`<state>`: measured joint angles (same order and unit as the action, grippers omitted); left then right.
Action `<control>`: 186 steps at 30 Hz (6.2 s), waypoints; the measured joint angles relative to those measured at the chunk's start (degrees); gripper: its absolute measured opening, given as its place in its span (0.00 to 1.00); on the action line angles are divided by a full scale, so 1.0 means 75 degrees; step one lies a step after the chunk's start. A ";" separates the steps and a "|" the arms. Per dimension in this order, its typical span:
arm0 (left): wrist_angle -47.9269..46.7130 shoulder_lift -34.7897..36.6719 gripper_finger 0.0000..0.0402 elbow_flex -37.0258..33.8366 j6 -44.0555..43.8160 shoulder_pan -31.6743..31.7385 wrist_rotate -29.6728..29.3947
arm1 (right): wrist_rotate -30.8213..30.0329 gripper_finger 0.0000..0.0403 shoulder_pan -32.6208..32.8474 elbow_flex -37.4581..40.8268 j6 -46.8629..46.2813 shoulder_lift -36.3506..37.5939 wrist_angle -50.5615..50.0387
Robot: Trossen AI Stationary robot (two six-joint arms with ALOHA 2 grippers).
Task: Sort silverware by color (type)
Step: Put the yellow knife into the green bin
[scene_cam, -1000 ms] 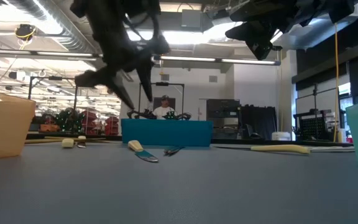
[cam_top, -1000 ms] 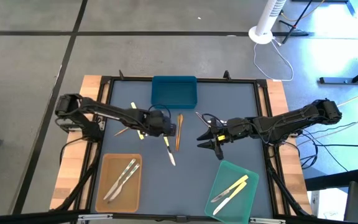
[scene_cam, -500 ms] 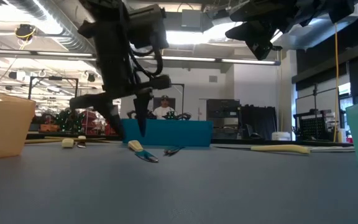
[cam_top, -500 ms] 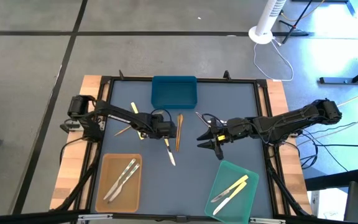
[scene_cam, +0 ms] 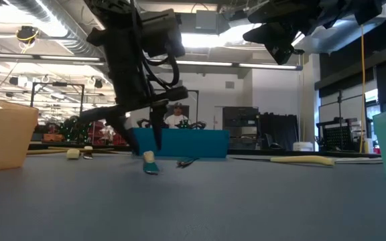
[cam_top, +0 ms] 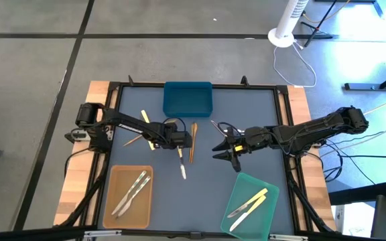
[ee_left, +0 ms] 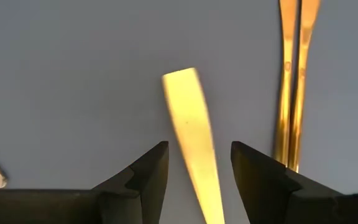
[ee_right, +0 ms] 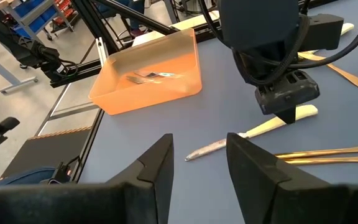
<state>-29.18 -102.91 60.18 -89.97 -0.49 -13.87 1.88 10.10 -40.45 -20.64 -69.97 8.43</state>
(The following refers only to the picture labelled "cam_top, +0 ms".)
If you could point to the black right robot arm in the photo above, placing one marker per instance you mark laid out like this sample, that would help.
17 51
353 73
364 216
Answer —
313 130

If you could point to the black floor beam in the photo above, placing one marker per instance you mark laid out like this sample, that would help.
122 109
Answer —
357 194

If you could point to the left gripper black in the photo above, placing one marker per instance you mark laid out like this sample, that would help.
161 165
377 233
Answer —
166 137

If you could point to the blue plastic bin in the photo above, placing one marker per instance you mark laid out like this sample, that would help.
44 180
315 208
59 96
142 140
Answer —
186 100

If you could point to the silver metal bracket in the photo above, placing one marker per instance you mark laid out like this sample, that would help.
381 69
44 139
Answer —
102 233
288 237

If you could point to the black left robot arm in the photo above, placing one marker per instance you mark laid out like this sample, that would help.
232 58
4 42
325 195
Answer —
126 122

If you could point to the black desk leg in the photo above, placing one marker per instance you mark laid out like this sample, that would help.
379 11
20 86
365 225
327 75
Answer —
364 86

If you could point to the small black clip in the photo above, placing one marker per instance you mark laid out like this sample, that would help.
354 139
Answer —
195 129

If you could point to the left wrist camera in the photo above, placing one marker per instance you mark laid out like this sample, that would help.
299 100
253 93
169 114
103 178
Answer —
185 140

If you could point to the orange plastic bin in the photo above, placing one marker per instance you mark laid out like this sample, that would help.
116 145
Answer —
119 187

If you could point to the teal plastic bin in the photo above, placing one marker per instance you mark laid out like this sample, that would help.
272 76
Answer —
261 221

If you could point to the black gantry strut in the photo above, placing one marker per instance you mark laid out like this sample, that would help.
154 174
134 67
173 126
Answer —
308 207
85 201

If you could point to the white tower fan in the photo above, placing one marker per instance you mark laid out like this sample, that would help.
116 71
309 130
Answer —
288 20

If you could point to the black tripod stand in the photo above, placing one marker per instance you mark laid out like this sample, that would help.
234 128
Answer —
321 22

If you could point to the black table frame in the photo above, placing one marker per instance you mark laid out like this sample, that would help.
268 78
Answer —
226 85

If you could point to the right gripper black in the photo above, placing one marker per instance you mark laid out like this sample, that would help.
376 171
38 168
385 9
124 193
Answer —
256 139

